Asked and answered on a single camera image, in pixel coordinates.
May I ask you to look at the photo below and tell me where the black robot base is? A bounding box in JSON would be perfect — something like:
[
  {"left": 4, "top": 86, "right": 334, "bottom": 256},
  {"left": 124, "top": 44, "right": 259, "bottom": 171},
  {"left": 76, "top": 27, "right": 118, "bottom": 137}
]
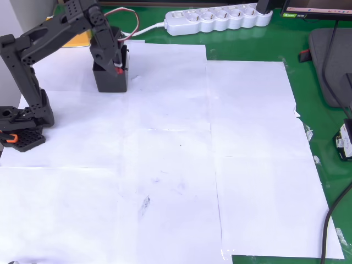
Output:
[{"left": 0, "top": 106, "right": 47, "bottom": 153}]

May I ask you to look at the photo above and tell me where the black square cup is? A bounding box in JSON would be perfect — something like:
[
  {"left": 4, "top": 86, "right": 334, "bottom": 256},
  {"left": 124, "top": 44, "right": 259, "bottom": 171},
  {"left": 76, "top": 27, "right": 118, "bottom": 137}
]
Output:
[{"left": 92, "top": 43, "right": 130, "bottom": 94}]

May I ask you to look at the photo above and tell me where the yellow cardboard box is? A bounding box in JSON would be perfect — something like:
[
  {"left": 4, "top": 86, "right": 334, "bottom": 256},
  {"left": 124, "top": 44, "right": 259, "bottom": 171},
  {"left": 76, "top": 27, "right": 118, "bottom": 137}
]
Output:
[{"left": 45, "top": 15, "right": 93, "bottom": 48}]

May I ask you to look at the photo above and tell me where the small labelled device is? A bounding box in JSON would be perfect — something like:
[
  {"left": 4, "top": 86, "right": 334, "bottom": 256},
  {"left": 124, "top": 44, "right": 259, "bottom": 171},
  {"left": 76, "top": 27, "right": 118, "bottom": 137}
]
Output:
[{"left": 332, "top": 118, "right": 352, "bottom": 162}]

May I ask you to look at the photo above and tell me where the white power strip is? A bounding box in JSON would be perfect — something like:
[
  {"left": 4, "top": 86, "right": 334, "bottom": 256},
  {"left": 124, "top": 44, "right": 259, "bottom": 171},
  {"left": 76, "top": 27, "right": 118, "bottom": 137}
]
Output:
[{"left": 164, "top": 4, "right": 273, "bottom": 36}]

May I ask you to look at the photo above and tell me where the orange black clamp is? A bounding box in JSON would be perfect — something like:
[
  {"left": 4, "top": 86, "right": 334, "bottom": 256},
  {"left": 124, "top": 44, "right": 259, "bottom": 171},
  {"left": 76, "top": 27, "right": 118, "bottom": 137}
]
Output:
[{"left": 0, "top": 131, "right": 19, "bottom": 144}]

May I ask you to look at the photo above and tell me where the black plug adapter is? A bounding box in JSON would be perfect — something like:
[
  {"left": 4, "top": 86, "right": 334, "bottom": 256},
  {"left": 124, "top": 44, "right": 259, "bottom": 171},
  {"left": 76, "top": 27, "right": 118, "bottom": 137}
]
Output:
[{"left": 257, "top": 0, "right": 276, "bottom": 14}]

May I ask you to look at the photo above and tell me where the green desk mat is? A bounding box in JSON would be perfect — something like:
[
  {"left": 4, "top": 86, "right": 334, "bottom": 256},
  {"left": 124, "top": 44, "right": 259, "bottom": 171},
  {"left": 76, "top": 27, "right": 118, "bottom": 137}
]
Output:
[{"left": 53, "top": 0, "right": 352, "bottom": 264}]

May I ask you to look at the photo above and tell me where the red black USB stick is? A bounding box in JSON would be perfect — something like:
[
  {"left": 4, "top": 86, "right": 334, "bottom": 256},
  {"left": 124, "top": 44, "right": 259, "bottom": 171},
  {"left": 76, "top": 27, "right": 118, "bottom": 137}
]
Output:
[{"left": 299, "top": 48, "right": 312, "bottom": 63}]

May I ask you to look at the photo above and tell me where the black laptop with green sticker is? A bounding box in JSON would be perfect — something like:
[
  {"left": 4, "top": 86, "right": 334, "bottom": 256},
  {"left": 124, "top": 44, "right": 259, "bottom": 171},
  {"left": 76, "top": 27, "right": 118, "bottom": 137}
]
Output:
[{"left": 280, "top": 0, "right": 352, "bottom": 20}]

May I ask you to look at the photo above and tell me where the grey laptop sleeve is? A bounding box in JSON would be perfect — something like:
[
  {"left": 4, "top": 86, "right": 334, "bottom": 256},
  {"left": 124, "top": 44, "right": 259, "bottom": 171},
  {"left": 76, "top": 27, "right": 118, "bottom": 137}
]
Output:
[{"left": 307, "top": 27, "right": 352, "bottom": 108}]

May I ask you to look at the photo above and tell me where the red white servo wire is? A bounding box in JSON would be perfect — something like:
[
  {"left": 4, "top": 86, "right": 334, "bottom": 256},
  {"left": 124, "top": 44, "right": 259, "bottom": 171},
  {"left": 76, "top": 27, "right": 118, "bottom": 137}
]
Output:
[{"left": 102, "top": 7, "right": 140, "bottom": 42}]

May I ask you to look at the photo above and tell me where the white power cable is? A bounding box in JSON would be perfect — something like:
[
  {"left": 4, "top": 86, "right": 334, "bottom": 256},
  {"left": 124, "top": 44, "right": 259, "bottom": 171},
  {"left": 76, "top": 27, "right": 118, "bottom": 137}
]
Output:
[{"left": 122, "top": 21, "right": 167, "bottom": 37}]

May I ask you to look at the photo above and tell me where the thin black cable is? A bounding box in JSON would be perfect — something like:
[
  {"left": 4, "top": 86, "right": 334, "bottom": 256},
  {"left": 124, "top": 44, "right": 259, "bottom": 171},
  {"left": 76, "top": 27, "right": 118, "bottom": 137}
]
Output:
[{"left": 321, "top": 19, "right": 352, "bottom": 119}]

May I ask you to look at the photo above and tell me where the thick black cable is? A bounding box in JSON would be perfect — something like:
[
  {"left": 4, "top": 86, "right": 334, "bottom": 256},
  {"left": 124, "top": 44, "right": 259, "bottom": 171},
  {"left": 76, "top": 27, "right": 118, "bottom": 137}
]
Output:
[{"left": 320, "top": 183, "right": 352, "bottom": 264}]

